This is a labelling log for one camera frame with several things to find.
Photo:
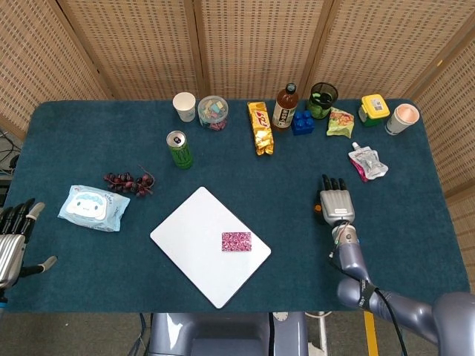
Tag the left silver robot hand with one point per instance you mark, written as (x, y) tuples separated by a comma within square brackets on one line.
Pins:
[(11, 252)]

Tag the green chip snack bag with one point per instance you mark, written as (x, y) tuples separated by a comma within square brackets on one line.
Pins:
[(339, 122)]

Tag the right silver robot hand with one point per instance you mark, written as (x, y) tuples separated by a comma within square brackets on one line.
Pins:
[(337, 205)]

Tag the clear jar of binder clips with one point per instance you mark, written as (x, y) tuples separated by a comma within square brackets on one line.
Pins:
[(212, 111)]

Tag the gold foil snack package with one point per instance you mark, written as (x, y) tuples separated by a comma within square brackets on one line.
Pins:
[(261, 128)]

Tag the amber tea bottle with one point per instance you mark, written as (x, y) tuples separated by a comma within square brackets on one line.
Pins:
[(285, 111)]

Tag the black mesh pen holder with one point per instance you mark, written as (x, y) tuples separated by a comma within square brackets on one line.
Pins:
[(321, 100)]

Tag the light blue wet wipes pack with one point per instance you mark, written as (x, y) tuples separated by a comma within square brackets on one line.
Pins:
[(92, 207)]

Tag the white paper cup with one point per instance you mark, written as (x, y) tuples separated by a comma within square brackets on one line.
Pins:
[(184, 107)]

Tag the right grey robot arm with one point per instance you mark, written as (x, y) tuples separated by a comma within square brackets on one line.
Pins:
[(350, 256)]

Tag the bunch of dark red grapes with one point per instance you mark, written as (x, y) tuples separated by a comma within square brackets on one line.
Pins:
[(126, 181)]

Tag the blue toy building block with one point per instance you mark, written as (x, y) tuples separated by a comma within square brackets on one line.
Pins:
[(302, 124)]

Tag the green energy drink can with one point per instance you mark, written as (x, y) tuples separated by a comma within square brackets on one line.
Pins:
[(181, 154)]

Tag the white cup with pink lid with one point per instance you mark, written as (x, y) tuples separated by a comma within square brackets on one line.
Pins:
[(402, 116)]

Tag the pink patterned rectangular patch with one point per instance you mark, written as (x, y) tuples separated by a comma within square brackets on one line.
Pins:
[(237, 242)]

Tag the grey robot torso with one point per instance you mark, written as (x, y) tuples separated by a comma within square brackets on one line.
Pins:
[(208, 333)]

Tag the green container with yellow lid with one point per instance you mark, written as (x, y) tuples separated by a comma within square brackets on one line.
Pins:
[(373, 109)]

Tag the white rectangular board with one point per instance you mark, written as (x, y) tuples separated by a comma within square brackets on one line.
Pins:
[(193, 252)]

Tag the dark blue table cloth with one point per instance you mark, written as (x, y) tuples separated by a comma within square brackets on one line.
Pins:
[(289, 178)]

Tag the silver pink spout pouch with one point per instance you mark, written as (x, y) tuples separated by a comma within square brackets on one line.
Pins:
[(367, 163)]

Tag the woven wooden folding screen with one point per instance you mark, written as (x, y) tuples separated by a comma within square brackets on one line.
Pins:
[(148, 44)]

